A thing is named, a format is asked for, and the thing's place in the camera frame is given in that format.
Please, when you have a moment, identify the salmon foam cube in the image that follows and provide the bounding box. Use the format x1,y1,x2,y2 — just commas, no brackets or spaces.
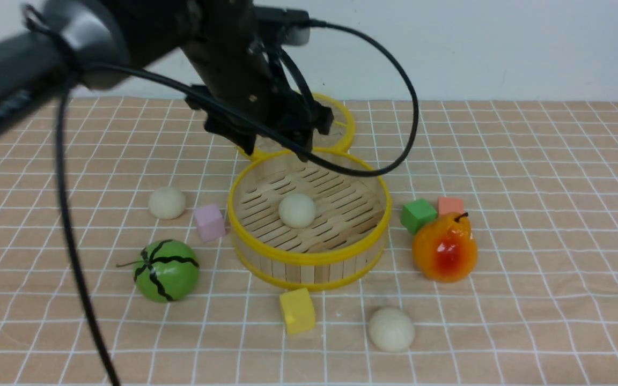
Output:
437,196,465,218

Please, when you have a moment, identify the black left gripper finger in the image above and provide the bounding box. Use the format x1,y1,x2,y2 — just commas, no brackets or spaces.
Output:
292,137,312,163
237,133,256,157

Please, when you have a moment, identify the bamboo steamer lid yellow rim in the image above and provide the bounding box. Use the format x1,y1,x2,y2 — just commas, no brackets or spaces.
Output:
236,93,356,161

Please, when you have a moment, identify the white bun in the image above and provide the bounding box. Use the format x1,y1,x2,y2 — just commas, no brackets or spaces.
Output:
367,306,415,353
278,193,317,229
148,186,186,220

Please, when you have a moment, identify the bamboo steamer tray yellow rim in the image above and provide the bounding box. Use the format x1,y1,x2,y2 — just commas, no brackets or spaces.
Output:
227,151,393,291

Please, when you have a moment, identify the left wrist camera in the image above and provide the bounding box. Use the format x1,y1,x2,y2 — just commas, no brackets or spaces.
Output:
254,5,311,47

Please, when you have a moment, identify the orange toy pear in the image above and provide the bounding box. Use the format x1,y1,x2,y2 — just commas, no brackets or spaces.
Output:
411,212,479,283

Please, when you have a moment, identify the yellow foam cube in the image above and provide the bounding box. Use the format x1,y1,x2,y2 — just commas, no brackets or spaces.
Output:
279,288,317,335

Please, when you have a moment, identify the pink foam cube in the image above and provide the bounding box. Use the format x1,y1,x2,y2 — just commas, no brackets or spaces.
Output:
194,204,226,242

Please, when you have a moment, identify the checkered orange tablecloth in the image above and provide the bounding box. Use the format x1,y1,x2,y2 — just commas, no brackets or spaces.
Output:
0,97,618,386

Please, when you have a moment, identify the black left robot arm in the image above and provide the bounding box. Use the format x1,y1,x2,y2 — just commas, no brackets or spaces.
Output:
0,1,334,155

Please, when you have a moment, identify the green foam cube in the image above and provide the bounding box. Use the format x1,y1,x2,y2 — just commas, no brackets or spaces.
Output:
400,198,438,235

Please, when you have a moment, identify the green toy watermelon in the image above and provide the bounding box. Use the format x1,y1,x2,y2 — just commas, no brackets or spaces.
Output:
116,239,200,303

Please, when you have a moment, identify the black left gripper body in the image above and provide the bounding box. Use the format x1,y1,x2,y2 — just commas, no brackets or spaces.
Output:
182,1,333,139

